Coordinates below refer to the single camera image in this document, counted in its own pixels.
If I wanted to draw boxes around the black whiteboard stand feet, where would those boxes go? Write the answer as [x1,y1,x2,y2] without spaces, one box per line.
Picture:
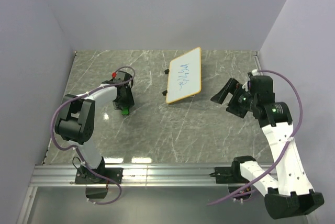
[162,69,170,96]

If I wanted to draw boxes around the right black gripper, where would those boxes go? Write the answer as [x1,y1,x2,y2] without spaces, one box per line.
[210,77,258,118]

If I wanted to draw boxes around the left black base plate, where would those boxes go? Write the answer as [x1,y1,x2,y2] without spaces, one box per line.
[74,166,123,185]

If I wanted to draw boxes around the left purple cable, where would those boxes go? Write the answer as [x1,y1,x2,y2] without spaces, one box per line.
[51,66,136,205]

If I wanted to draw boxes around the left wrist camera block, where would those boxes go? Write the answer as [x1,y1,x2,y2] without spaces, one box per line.
[110,71,132,86]

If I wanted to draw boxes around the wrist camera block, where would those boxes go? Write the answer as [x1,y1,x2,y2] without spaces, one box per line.
[110,71,132,86]
[248,75,275,104]

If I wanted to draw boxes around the aluminium mounting rail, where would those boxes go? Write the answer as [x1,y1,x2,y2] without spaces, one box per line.
[29,163,231,187]

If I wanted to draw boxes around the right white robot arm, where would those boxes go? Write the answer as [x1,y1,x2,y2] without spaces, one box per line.
[210,76,325,219]

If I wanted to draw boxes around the orange framed whiteboard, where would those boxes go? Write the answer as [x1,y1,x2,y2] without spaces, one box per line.
[165,47,202,104]

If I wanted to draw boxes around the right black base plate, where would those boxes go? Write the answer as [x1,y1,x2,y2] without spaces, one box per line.
[209,166,244,184]

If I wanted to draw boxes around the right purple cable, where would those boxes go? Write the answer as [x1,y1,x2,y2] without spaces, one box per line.
[207,69,303,206]

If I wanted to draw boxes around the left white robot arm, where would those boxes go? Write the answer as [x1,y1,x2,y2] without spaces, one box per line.
[51,84,135,183]

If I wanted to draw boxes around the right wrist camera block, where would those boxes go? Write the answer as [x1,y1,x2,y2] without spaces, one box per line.
[248,75,275,104]

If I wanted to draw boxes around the green whiteboard eraser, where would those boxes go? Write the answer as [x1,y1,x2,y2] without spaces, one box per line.
[121,107,129,116]

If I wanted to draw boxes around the purple cable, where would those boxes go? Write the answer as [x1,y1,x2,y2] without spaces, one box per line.
[51,66,136,205]
[207,69,303,206]

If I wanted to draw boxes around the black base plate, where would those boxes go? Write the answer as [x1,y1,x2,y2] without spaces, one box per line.
[74,166,123,185]
[209,166,244,184]

